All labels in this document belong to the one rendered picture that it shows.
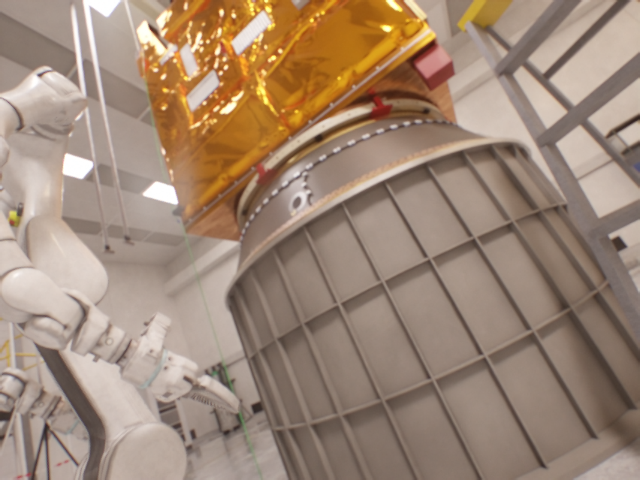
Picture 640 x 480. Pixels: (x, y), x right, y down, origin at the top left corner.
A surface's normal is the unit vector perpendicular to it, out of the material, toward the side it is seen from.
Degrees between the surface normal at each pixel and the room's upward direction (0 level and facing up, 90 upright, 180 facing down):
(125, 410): 90
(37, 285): 95
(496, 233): 90
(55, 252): 91
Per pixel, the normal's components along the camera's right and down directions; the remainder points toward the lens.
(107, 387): 0.67, -0.51
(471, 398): -0.28, -0.26
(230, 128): -0.50, -0.17
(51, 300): 0.83, -0.40
